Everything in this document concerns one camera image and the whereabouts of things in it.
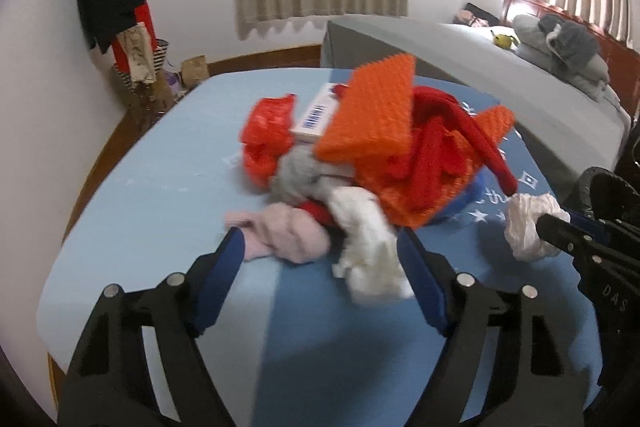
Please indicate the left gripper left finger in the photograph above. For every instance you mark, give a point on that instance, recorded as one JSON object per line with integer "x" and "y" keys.
{"x": 108, "y": 382}

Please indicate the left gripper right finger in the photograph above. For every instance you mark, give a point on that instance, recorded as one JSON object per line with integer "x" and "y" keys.
{"x": 531, "y": 381}

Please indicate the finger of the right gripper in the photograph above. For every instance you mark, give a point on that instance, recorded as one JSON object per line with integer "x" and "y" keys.
{"x": 604, "y": 196}
{"x": 592, "y": 242}

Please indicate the white paper ball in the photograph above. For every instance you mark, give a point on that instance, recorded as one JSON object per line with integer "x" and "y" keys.
{"x": 522, "y": 212}

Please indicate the blue plastic bag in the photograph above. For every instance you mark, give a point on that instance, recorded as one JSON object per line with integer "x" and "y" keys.
{"x": 471, "y": 193}

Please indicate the white tissue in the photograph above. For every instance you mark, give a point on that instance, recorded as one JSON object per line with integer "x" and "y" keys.
{"x": 369, "y": 263}

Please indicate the pink cloth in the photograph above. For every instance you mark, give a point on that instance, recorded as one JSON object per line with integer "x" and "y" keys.
{"x": 281, "y": 231}

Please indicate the large orange foam net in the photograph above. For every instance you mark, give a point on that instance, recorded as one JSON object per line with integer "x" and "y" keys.
{"x": 373, "y": 118}

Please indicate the grey tissue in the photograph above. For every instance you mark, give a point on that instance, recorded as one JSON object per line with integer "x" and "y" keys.
{"x": 301, "y": 176}

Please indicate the red plastic bag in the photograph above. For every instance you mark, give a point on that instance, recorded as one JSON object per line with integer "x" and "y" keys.
{"x": 266, "y": 136}

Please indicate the bed with grey sheet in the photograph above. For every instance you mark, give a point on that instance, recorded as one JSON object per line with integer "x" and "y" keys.
{"x": 564, "y": 129}

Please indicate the grey folded pillows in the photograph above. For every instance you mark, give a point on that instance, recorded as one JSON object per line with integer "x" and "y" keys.
{"x": 592, "y": 80}

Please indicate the dark grey blanket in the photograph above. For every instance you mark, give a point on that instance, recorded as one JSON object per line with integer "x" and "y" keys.
{"x": 572, "y": 43}

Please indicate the yellow plush toy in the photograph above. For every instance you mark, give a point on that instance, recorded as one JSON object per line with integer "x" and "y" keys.
{"x": 504, "y": 41}

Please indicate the pink black bag on bed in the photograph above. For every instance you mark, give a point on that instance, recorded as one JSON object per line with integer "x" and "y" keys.
{"x": 473, "y": 16}

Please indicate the blue tree print tablecloth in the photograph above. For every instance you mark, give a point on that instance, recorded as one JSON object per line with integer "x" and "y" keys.
{"x": 289, "y": 348}

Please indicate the white medicine box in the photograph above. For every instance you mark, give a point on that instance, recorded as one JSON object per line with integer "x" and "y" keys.
{"x": 310, "y": 127}

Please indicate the brown paper bag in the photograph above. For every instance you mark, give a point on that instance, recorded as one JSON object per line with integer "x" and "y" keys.
{"x": 193, "y": 71}

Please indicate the striped basket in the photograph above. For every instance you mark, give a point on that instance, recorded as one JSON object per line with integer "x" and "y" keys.
{"x": 160, "y": 48}

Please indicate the beige tote bag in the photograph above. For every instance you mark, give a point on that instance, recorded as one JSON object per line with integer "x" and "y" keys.
{"x": 136, "y": 43}

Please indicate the red hanging bag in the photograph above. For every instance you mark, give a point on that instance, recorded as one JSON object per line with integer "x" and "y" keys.
{"x": 143, "y": 14}

